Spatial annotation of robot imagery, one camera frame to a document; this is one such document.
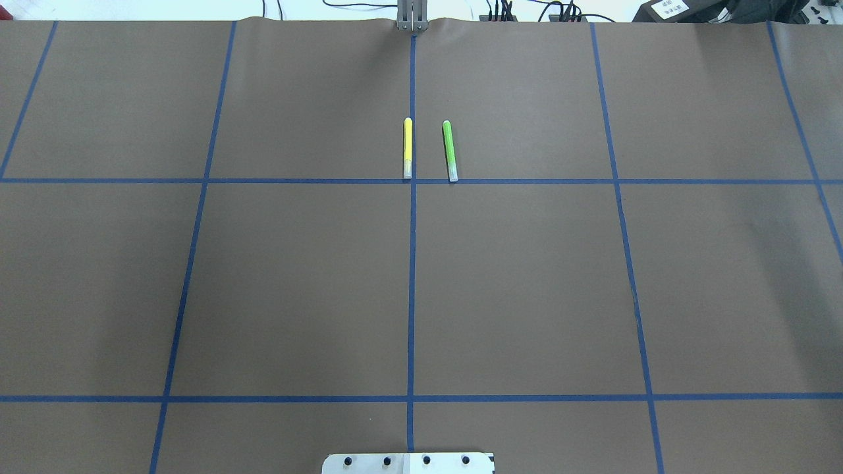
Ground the yellow highlighter pen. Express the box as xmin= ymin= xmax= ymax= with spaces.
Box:
xmin=402 ymin=117 xmax=414 ymax=180

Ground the brown paper table cover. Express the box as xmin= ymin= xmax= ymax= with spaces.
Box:
xmin=2 ymin=18 xmax=841 ymax=473

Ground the aluminium frame post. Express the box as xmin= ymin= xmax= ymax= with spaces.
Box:
xmin=396 ymin=0 xmax=429 ymax=34

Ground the blue tape line crosswise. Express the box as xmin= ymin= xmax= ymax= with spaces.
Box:
xmin=2 ymin=178 xmax=842 ymax=186

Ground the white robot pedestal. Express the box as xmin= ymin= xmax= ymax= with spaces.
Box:
xmin=321 ymin=451 xmax=496 ymax=473

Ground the green highlighter pen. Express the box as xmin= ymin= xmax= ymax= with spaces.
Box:
xmin=442 ymin=120 xmax=460 ymax=182

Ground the blue tape line lengthwise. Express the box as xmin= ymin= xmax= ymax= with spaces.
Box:
xmin=406 ymin=35 xmax=418 ymax=453

